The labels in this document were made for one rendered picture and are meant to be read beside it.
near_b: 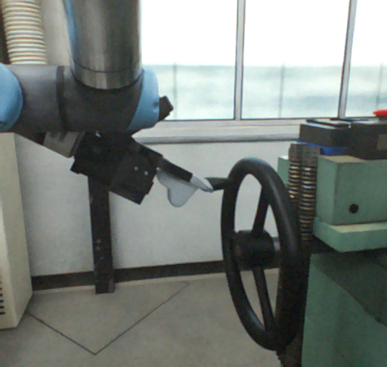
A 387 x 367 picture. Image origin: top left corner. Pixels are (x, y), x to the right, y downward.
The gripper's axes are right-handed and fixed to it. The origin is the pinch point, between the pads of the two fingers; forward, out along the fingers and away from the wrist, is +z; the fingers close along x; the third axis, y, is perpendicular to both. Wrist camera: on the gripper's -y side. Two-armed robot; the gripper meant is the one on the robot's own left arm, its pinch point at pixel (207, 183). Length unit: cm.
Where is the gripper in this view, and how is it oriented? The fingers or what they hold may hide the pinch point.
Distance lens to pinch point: 56.8
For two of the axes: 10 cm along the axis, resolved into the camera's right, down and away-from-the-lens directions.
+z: 8.7, 4.4, 2.3
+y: -4.6, 8.9, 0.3
